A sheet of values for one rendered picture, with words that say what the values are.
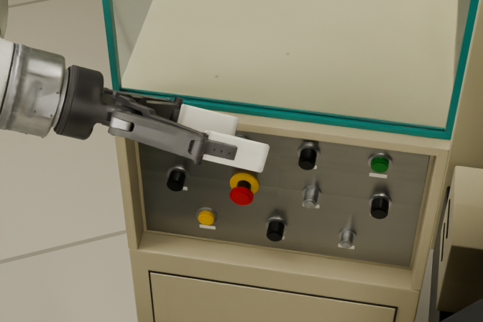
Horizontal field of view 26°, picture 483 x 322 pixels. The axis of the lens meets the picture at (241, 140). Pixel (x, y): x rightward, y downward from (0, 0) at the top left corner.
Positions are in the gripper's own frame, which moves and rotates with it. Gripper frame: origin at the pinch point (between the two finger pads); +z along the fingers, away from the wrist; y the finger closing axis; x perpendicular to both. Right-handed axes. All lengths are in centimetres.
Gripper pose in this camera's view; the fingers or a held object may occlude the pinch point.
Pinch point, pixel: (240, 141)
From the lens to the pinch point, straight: 115.5
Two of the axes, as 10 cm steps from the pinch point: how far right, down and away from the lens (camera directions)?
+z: 9.3, 2.2, 2.8
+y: 2.3, 2.3, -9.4
